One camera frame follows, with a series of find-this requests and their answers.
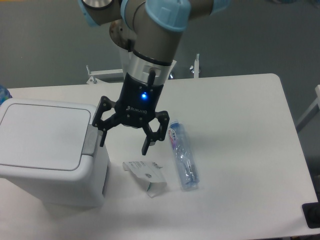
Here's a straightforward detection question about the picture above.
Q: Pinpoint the crumpled white paper carton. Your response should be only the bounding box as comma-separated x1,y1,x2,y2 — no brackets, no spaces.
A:
122,161,167,198

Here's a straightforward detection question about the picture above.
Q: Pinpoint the black clamp table corner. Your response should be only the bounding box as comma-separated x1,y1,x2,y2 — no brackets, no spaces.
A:
302,202,320,229

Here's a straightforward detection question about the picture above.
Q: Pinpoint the clear plastic water bottle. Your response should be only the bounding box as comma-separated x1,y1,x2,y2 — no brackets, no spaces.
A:
167,120,200,191

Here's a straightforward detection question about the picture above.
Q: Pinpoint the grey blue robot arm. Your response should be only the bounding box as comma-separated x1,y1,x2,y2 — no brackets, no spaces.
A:
78,0,230,155

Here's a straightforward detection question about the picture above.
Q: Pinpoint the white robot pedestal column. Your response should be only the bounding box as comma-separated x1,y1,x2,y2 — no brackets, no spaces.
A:
109,19,137,76

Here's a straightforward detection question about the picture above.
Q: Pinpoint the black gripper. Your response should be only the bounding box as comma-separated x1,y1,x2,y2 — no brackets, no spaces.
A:
91,72,171,156

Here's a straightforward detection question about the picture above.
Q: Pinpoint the white metal base frame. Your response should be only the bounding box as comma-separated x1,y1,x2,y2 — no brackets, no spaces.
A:
86,53,201,85

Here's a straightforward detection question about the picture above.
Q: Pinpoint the white plastic trash can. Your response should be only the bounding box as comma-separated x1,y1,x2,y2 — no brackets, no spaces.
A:
0,98,110,207

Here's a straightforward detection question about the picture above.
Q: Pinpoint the white frame right edge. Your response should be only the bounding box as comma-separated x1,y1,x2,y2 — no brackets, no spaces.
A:
295,84,320,133

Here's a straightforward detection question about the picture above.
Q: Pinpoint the blue patterned object left edge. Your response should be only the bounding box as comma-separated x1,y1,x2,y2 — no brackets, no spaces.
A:
0,85,12,105

